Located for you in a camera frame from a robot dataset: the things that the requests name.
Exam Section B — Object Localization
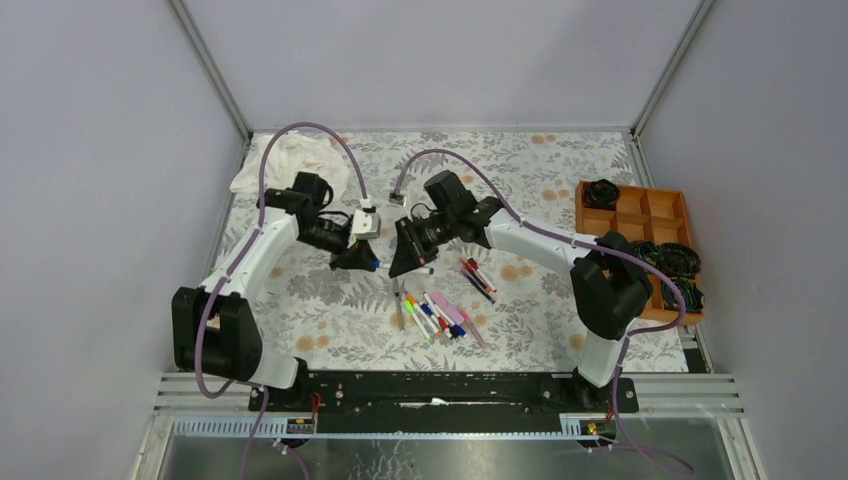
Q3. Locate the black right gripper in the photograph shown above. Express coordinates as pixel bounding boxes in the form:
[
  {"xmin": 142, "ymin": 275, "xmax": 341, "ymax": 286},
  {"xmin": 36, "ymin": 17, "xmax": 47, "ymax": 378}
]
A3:
[{"xmin": 393, "ymin": 211, "xmax": 458, "ymax": 280}]

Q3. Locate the orange capped marker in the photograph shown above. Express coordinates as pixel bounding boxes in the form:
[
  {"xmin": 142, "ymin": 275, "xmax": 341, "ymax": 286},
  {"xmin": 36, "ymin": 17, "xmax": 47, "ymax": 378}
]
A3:
[{"xmin": 405, "ymin": 292, "xmax": 441, "ymax": 336}]

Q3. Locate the pink highlighter pen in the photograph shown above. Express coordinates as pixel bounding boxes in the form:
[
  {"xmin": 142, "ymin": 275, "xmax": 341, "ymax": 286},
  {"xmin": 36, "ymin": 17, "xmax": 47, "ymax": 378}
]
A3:
[{"xmin": 428, "ymin": 290, "xmax": 465, "ymax": 325}]

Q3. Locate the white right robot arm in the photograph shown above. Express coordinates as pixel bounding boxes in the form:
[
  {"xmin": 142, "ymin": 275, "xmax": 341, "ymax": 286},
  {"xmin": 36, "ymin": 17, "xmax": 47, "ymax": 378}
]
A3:
[{"xmin": 389, "ymin": 171, "xmax": 653, "ymax": 412}]

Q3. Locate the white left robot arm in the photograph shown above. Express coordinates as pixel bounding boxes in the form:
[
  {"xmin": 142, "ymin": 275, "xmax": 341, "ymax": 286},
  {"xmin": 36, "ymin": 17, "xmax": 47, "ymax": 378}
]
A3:
[{"xmin": 171, "ymin": 172, "xmax": 381, "ymax": 411}]

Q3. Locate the grey pen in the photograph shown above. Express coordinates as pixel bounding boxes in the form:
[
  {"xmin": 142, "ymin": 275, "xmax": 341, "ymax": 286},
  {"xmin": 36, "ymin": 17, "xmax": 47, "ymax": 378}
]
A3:
[{"xmin": 391, "ymin": 278, "xmax": 405, "ymax": 331}]

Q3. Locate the orange thin pen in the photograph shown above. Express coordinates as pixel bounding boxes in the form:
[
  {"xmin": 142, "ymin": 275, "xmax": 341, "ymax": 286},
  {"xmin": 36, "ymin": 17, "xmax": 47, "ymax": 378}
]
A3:
[{"xmin": 459, "ymin": 258, "xmax": 494, "ymax": 293}]

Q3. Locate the dark blue pen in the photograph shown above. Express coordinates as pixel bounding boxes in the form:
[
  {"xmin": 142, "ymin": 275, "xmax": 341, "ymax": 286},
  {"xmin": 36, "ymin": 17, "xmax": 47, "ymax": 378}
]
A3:
[{"xmin": 460, "ymin": 270, "xmax": 496, "ymax": 304}]

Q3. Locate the pink thin pen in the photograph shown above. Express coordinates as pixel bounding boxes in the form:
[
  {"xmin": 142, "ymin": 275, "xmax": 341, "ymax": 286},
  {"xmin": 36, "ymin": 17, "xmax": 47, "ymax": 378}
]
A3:
[{"xmin": 460, "ymin": 309, "xmax": 488, "ymax": 349}]

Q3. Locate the green capped marker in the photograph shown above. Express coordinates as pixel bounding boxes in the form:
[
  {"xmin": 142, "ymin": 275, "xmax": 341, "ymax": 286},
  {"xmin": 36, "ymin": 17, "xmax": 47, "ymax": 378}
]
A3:
[{"xmin": 403, "ymin": 300, "xmax": 432, "ymax": 342}]

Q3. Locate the red capped marker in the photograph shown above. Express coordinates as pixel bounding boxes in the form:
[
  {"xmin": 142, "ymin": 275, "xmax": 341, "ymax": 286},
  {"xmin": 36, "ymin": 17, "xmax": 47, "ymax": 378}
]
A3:
[{"xmin": 423, "ymin": 292, "xmax": 453, "ymax": 339}]

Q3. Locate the blue capped marker lower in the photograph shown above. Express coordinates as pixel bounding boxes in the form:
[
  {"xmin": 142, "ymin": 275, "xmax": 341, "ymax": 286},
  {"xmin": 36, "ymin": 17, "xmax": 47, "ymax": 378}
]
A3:
[{"xmin": 438, "ymin": 308, "xmax": 466, "ymax": 337}]

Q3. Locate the floral table mat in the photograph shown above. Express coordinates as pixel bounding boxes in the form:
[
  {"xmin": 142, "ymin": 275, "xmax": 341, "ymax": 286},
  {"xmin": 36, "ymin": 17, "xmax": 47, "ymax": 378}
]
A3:
[{"xmin": 211, "ymin": 129, "xmax": 690, "ymax": 374}]

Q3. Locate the white crumpled cloth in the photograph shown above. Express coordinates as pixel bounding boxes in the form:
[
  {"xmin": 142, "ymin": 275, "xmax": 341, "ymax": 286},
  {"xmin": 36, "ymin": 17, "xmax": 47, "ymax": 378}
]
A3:
[{"xmin": 229, "ymin": 130, "xmax": 350, "ymax": 198}]

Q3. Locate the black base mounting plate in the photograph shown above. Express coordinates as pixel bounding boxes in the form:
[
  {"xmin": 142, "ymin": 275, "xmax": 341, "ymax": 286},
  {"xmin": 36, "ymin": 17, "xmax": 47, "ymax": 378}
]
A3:
[{"xmin": 248, "ymin": 370, "xmax": 640, "ymax": 435}]

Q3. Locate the wooden compartment tray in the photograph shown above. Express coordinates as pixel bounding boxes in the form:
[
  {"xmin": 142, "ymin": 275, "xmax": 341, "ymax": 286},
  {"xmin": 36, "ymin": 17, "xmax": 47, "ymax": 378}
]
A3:
[{"xmin": 575, "ymin": 181, "xmax": 705, "ymax": 325}]

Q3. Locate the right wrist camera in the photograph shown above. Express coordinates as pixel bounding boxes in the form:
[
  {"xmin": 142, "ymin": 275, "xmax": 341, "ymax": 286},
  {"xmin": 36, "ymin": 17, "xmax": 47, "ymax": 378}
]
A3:
[{"xmin": 388, "ymin": 191, "xmax": 407, "ymax": 206}]

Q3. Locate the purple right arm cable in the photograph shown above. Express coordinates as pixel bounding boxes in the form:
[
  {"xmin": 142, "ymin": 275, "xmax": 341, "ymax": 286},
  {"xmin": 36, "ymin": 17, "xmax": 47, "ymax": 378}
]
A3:
[{"xmin": 394, "ymin": 148, "xmax": 698, "ymax": 478}]

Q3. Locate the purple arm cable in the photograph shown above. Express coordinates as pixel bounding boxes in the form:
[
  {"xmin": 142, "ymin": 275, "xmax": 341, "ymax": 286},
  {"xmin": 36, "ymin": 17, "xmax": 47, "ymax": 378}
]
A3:
[
  {"xmin": 394, "ymin": 148, "xmax": 698, "ymax": 478},
  {"xmin": 195, "ymin": 121, "xmax": 372, "ymax": 400}
]

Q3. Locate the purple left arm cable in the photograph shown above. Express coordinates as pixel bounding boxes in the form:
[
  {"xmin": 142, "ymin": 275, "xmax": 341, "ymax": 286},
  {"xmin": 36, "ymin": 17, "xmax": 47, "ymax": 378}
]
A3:
[{"xmin": 195, "ymin": 121, "xmax": 372, "ymax": 400}]

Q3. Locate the black coiled cable top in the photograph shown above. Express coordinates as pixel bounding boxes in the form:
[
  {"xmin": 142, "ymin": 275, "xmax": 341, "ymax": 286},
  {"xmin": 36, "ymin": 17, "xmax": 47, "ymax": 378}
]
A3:
[{"xmin": 582, "ymin": 178, "xmax": 623, "ymax": 211}]

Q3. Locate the black coiled cable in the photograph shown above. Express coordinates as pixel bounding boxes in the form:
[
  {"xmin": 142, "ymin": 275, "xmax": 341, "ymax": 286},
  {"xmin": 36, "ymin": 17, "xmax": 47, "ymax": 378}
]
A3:
[
  {"xmin": 582, "ymin": 178, "xmax": 623, "ymax": 211},
  {"xmin": 657, "ymin": 242, "xmax": 704, "ymax": 278},
  {"xmin": 661, "ymin": 275, "xmax": 706, "ymax": 314},
  {"xmin": 629, "ymin": 239, "xmax": 661, "ymax": 269}
]

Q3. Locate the black coiled cable middle left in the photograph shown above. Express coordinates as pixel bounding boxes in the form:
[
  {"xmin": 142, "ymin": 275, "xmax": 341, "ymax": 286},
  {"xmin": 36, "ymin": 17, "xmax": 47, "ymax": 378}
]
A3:
[{"xmin": 629, "ymin": 239, "xmax": 661, "ymax": 269}]

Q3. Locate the black coiled cable middle right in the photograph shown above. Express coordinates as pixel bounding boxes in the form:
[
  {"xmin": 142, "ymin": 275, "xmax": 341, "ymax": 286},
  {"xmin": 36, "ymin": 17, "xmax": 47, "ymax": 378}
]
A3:
[{"xmin": 657, "ymin": 242, "xmax": 704, "ymax": 278}]

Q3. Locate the black coiled cable bottom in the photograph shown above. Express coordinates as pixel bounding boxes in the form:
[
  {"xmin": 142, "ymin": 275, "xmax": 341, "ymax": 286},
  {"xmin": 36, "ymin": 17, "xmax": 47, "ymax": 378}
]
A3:
[{"xmin": 661, "ymin": 275, "xmax": 706, "ymax": 314}]

